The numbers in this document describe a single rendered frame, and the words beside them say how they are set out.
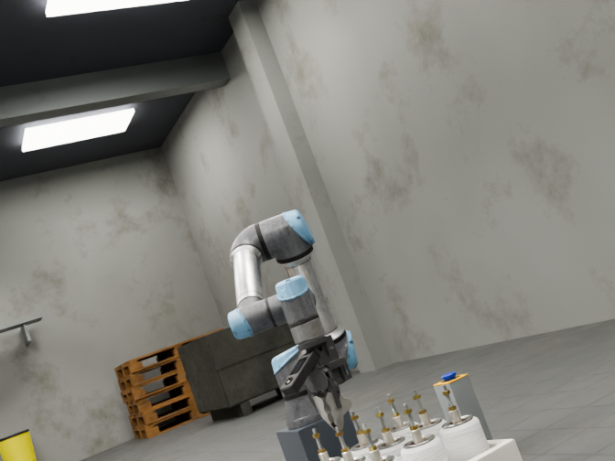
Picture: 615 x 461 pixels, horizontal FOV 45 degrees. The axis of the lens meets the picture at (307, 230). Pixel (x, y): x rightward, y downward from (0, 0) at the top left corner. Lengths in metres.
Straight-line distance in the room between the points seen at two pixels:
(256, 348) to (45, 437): 3.51
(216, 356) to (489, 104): 3.44
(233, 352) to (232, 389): 0.33
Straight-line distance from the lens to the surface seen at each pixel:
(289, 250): 2.15
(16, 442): 9.07
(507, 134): 4.83
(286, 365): 2.30
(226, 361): 6.89
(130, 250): 10.08
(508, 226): 5.00
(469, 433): 1.76
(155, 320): 9.96
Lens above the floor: 0.58
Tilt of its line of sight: 7 degrees up
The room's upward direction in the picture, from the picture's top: 20 degrees counter-clockwise
